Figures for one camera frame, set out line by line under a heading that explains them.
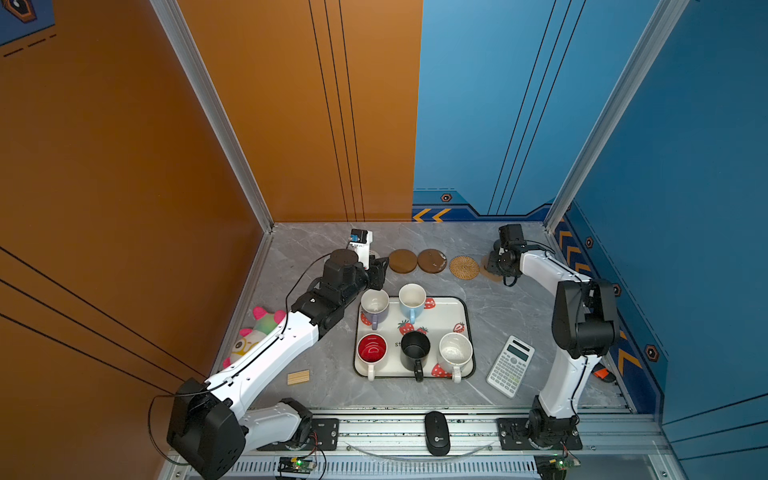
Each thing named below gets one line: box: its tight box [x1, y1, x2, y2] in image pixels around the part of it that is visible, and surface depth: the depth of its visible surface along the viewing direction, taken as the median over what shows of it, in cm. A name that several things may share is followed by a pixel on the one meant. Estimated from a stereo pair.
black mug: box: [400, 331, 431, 383], surface depth 82 cm
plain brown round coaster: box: [388, 249, 417, 274], surface depth 111 cm
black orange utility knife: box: [591, 363, 616, 383], surface depth 84 cm
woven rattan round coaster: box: [449, 256, 480, 280], surface depth 108 cm
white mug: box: [439, 332, 474, 384], surface depth 82 cm
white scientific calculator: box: [486, 335, 536, 398], surface depth 85 cm
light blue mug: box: [398, 283, 427, 325], surface depth 91 cm
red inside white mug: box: [356, 333, 388, 382], surface depth 82 cm
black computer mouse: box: [424, 411, 451, 456], surface depth 74 cm
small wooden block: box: [287, 369, 310, 385], surface depth 84 cm
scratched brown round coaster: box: [417, 248, 447, 274], surface depth 111 cm
